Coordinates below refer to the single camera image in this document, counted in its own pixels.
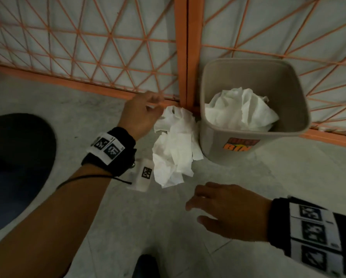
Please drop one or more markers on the person's right hand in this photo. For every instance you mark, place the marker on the person's right hand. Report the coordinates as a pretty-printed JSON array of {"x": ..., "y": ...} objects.
[{"x": 239, "y": 211}]

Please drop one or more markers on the person's left hand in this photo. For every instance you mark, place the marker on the person's left hand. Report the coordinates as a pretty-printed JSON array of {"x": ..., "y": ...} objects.
[{"x": 138, "y": 115}]

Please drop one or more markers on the pile of white tissues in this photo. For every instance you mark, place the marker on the pile of white tissues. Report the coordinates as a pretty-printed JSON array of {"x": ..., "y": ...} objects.
[{"x": 173, "y": 153}]

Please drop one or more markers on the heap of tissues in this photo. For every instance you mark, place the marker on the heap of tissues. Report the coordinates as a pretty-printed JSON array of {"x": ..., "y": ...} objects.
[{"x": 239, "y": 112}]

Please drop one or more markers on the beige plastic dust bin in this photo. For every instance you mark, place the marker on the beige plastic dust bin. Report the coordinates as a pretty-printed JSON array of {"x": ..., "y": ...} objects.
[{"x": 289, "y": 92}]

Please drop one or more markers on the person's left forearm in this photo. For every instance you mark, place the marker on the person's left forearm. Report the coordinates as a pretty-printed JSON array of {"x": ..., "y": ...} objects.
[{"x": 45, "y": 228}]

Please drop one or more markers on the person's black left shoe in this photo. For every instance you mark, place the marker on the person's black left shoe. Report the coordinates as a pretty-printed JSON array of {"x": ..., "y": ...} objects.
[{"x": 147, "y": 269}]

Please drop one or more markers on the black left wristband with markers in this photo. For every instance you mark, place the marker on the black left wristband with markers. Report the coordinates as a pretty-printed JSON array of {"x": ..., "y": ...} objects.
[{"x": 115, "y": 153}]

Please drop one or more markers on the black wristband with markers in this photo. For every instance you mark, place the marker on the black wristband with markers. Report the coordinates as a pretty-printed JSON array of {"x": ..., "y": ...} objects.
[
  {"x": 115, "y": 153},
  {"x": 315, "y": 234}
]

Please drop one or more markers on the black right wristband with markers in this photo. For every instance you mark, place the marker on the black right wristband with markers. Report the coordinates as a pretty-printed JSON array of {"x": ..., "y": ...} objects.
[{"x": 315, "y": 234}]

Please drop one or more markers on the dark round stool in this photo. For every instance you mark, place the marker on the dark round stool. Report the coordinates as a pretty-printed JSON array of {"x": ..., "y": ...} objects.
[{"x": 16, "y": 170}]

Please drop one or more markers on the white left wrist camera module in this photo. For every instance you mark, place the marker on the white left wrist camera module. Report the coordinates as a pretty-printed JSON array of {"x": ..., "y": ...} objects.
[{"x": 142, "y": 178}]

